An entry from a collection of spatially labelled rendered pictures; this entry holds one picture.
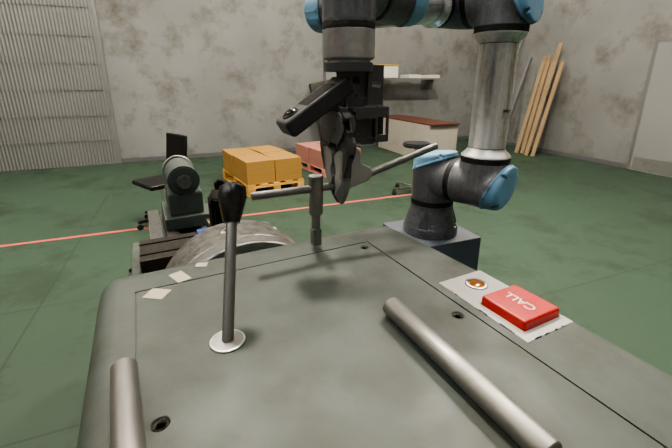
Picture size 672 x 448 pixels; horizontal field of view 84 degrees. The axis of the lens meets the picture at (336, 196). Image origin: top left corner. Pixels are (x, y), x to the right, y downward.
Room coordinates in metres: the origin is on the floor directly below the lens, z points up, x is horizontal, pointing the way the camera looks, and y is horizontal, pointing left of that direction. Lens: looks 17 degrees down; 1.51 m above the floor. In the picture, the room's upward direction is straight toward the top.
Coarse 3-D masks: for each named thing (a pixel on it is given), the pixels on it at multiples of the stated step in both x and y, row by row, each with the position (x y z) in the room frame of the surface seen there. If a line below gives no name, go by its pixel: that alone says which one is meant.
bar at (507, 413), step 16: (384, 304) 0.37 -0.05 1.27; (400, 304) 0.36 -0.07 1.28; (400, 320) 0.34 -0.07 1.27; (416, 320) 0.33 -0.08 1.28; (416, 336) 0.32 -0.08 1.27; (432, 336) 0.31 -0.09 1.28; (432, 352) 0.29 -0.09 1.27; (448, 352) 0.28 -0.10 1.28; (448, 368) 0.27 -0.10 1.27; (464, 368) 0.26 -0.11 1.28; (464, 384) 0.26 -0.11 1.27; (480, 384) 0.25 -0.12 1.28; (480, 400) 0.24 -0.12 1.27; (496, 400) 0.23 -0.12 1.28; (512, 400) 0.23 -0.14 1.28; (496, 416) 0.22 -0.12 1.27; (512, 416) 0.22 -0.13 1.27; (528, 416) 0.22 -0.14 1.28; (512, 432) 0.21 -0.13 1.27; (528, 432) 0.20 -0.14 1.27; (544, 432) 0.20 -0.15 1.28
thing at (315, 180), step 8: (312, 176) 0.55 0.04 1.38; (320, 176) 0.55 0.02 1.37; (312, 184) 0.54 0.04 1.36; (320, 184) 0.55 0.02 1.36; (312, 192) 0.54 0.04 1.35; (320, 192) 0.55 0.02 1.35; (312, 200) 0.54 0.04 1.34; (320, 200) 0.55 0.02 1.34; (312, 208) 0.54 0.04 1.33; (320, 208) 0.55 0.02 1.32; (312, 216) 0.55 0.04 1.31; (312, 224) 0.55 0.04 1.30; (312, 232) 0.55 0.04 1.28; (320, 232) 0.55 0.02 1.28; (312, 240) 0.55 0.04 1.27; (320, 240) 0.55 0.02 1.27
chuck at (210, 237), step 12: (216, 228) 0.69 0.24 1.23; (240, 228) 0.68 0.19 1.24; (252, 228) 0.69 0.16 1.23; (264, 228) 0.70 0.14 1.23; (192, 240) 0.67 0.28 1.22; (204, 240) 0.65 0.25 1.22; (216, 240) 0.64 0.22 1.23; (288, 240) 0.69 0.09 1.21; (180, 252) 0.66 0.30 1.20; (192, 252) 0.63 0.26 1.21; (168, 264) 0.66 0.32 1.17; (180, 264) 0.62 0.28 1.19
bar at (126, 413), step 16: (112, 368) 0.27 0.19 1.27; (128, 368) 0.26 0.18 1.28; (112, 384) 0.25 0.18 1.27; (128, 384) 0.25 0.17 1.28; (112, 400) 0.23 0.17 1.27; (128, 400) 0.23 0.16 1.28; (112, 416) 0.22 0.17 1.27; (128, 416) 0.22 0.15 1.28; (112, 432) 0.21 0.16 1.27; (128, 432) 0.20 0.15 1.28; (144, 432) 0.21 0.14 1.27
